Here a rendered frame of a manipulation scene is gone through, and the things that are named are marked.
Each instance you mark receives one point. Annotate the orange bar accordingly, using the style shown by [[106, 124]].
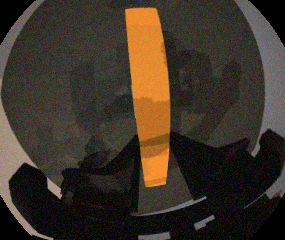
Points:
[[151, 91]]

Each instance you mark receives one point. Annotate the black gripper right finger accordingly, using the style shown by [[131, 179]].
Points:
[[200, 163]]

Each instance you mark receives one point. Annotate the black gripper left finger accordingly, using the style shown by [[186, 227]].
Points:
[[120, 176]]

